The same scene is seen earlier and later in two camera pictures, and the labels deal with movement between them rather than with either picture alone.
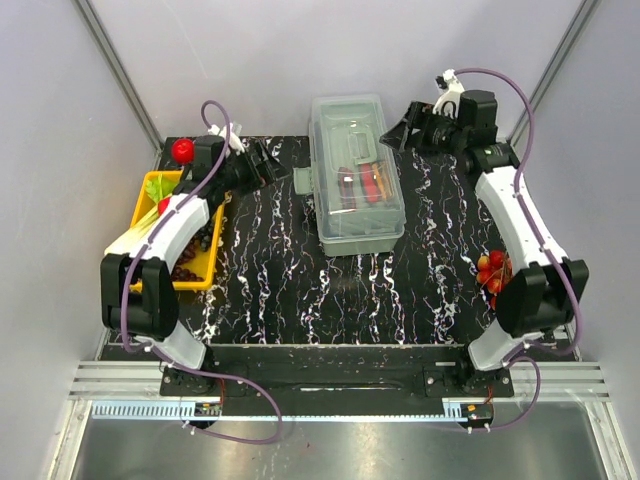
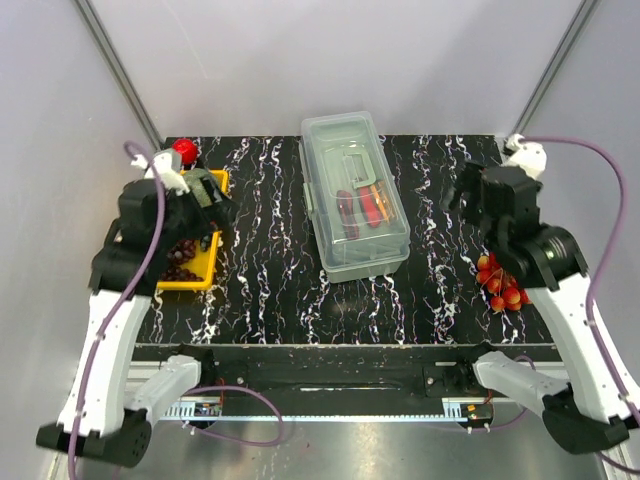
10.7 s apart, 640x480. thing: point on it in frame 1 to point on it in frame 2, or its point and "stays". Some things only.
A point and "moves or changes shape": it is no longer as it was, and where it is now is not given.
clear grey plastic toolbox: (352, 177) moves or changes shape
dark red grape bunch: (184, 274) stays
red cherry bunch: (494, 270) stays
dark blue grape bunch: (204, 235) stays
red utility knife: (370, 186) to (370, 206)
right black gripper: (418, 118) to (471, 182)
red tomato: (183, 150) stays
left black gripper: (269, 171) to (216, 217)
